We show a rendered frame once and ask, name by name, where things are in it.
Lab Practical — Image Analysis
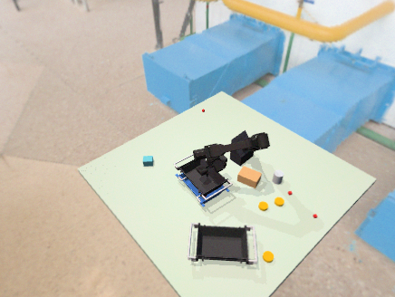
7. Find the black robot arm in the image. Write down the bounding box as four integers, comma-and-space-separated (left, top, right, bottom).
193, 132, 270, 172

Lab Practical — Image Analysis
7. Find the tan rectangular block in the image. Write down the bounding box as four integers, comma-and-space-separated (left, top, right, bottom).
237, 166, 262, 188

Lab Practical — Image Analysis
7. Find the blue plastic tray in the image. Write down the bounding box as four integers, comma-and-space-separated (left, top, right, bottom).
176, 173, 229, 207

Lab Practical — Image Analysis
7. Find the small light blue block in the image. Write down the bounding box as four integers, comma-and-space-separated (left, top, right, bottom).
143, 156, 154, 167

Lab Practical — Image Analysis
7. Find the grey cylinder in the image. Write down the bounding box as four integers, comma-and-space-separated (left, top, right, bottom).
272, 170, 284, 185

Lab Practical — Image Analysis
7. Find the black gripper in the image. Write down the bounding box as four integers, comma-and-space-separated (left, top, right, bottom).
196, 155, 227, 177

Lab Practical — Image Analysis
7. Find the yellow short cylinder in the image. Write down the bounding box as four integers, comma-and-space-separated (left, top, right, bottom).
263, 251, 274, 263
258, 201, 268, 211
274, 197, 284, 206

